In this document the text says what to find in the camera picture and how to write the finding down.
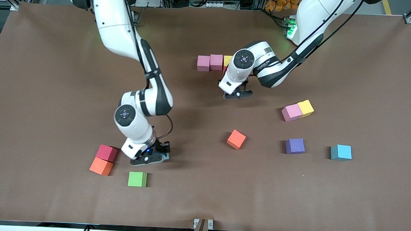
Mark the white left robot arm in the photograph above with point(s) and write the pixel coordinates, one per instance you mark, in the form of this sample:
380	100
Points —
244	59

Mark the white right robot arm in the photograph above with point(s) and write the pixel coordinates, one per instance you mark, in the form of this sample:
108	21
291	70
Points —
125	114

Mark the purple foam cube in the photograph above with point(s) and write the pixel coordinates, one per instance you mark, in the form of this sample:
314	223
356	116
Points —
295	146

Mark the pink foam cube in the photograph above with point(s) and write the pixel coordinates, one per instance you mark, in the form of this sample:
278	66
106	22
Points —
291	112
216	62
203	63

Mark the yellow foam cube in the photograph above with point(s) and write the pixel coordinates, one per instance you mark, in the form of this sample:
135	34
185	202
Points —
306	107
227	60

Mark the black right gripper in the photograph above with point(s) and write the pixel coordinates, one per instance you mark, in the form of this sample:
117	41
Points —
162	146

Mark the green foam cube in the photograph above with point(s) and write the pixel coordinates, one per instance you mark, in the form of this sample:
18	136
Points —
137	179

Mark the small metal bracket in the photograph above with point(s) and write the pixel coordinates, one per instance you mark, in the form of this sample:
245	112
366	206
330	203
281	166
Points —
210	224

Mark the light blue foam cube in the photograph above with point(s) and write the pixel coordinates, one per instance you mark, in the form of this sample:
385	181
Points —
167	157
341	152

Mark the brown table cover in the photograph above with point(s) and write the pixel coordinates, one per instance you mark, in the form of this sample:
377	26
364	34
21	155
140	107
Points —
188	198

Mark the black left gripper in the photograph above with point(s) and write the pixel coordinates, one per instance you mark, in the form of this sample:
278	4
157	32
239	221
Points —
245	82

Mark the white power strip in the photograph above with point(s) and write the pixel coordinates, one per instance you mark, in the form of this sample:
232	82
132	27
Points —
213	4

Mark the bag of orange fruit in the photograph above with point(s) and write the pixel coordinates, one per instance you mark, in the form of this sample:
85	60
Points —
283	2

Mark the orange foam cube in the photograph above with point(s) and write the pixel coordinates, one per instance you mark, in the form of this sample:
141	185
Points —
101	167
236	139

